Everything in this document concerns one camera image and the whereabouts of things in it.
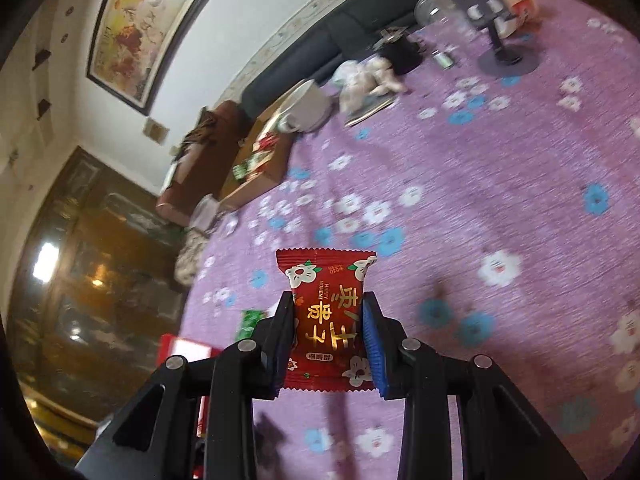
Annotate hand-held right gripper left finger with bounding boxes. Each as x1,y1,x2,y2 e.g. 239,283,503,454
75,291,297,480

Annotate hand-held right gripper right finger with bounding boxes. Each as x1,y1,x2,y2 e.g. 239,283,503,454
361,292,588,480

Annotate red flower-print snack packet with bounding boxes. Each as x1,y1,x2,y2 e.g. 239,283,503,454
276,248,378,392

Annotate red box with white inside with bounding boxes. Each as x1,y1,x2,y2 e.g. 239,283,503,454
156,334,217,438

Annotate green snack packet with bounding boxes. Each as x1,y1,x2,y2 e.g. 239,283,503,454
235,309,266,343

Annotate patterned cushion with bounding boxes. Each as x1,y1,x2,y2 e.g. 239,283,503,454
174,232,211,286

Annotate clear plastic cup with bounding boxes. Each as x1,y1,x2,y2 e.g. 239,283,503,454
190,195,221,233

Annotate brown cardboard box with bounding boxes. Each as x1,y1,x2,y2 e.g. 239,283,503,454
218,110,296,213

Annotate brown armchair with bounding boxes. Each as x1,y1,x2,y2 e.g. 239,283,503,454
156,100,253,226

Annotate purple floral tablecloth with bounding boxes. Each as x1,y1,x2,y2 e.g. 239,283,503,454
175,0,640,480

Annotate pile of assorted snack packets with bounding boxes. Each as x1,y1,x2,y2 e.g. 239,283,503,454
232,130,281,181

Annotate dark wooden cabinet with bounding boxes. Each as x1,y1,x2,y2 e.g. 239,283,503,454
5,147,201,426

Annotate dark cloth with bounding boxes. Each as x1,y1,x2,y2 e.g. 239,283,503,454
182,107,217,162

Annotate white mug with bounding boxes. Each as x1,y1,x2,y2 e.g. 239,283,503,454
277,79,333,134

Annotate thin book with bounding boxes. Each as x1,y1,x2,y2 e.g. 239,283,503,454
344,94,400,127

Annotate white plush toy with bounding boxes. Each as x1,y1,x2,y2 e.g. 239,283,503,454
332,55,408,113

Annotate black sofa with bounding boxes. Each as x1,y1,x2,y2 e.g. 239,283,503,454
242,0,501,121

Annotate small black container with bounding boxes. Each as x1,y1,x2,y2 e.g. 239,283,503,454
375,27,423,75

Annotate black phone stand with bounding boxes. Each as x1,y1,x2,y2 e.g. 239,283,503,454
434,0,541,75

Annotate clear tipped-over cup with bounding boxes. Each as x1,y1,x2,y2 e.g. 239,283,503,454
414,0,473,41

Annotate small wall plaque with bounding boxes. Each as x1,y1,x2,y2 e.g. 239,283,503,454
142,117,170,146

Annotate framed wall painting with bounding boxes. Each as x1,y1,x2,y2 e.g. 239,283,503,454
86,0,241,117

